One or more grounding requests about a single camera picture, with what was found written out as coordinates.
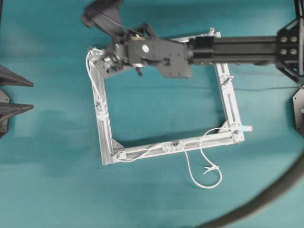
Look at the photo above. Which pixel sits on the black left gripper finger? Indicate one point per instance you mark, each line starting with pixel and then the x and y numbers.
pixel 15 109
pixel 7 78

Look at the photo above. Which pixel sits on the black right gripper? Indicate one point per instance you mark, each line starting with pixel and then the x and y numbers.
pixel 104 15

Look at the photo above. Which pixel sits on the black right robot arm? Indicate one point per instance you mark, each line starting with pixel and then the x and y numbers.
pixel 285 50

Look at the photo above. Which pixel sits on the clear pin top left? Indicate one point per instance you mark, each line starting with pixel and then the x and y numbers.
pixel 94 54

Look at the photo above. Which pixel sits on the clear pin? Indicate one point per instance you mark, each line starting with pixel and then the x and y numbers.
pixel 225 81
pixel 213 33
pixel 94 54
pixel 176 146
pixel 101 110
pixel 119 156
pixel 238 129

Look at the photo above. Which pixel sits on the clear pin left middle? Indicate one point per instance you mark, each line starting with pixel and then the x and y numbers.
pixel 101 110

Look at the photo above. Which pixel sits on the clear pin top right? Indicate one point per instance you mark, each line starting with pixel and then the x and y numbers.
pixel 213 33

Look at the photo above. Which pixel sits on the clear pin right middle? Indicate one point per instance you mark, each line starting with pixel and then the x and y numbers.
pixel 225 81

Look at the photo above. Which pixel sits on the clear pin bottom middle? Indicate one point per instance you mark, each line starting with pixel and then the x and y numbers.
pixel 176 146

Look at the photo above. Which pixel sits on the clear pin bottom left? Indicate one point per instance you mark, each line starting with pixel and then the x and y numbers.
pixel 119 156

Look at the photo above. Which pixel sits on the clear pin bottom right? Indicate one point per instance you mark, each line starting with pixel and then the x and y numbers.
pixel 238 129

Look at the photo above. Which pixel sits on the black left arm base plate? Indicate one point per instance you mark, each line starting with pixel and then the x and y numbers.
pixel 4 101

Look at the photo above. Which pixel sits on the silver aluminium extrusion frame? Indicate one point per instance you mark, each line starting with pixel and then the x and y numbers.
pixel 104 123

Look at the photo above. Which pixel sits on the black vertical frame post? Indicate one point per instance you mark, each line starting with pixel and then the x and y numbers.
pixel 299 8

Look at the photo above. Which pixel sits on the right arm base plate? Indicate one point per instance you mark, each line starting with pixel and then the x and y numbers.
pixel 298 106

